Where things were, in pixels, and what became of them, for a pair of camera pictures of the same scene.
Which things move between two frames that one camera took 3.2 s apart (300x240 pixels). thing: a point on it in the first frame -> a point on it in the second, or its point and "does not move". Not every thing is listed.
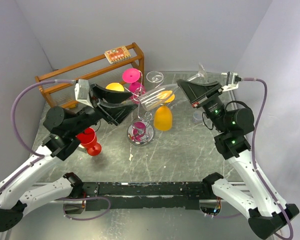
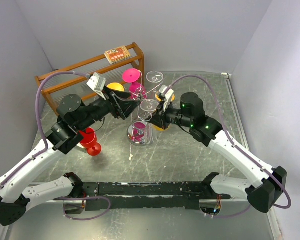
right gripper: (194, 92) -> (159, 119)
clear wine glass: (155, 77) does not move
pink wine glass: (137, 89) does not move
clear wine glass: (152, 97) -> (146, 111)
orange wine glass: (115, 86) does not move
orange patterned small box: (117, 55) does not move
